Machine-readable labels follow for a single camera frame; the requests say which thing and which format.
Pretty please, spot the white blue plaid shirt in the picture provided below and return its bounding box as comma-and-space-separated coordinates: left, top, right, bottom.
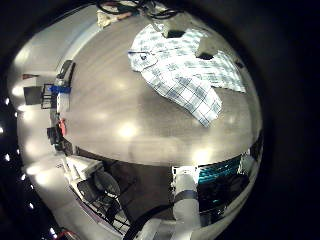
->
127, 23, 248, 128

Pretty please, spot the white crumpled cloth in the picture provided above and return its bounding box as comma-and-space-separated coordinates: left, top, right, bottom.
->
96, 9, 116, 30

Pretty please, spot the black flat case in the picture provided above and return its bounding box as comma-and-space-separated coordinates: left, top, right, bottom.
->
57, 59, 76, 82

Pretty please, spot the blue box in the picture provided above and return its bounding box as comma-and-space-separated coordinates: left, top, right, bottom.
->
49, 84, 73, 95

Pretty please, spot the white box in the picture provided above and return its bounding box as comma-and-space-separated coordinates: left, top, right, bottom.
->
55, 93, 72, 113

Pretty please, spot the red tool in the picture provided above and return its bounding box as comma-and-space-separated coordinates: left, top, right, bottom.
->
57, 118, 68, 137

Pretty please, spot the teal slatted crate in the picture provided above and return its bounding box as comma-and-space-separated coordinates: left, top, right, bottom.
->
197, 155, 242, 185

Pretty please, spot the dark monitor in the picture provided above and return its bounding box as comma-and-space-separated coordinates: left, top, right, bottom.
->
23, 85, 44, 106

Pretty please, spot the black device on stand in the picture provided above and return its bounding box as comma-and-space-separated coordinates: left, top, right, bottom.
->
46, 125, 66, 153

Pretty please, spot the grey office chair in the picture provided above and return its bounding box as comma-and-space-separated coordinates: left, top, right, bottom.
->
92, 169, 122, 198

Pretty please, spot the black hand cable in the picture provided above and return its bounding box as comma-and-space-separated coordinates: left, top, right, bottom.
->
95, 0, 183, 20

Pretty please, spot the black wire rack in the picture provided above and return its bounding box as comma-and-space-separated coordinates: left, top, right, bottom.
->
40, 83, 57, 110

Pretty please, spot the black wire cart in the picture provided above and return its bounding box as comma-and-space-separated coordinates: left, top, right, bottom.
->
75, 179, 132, 235

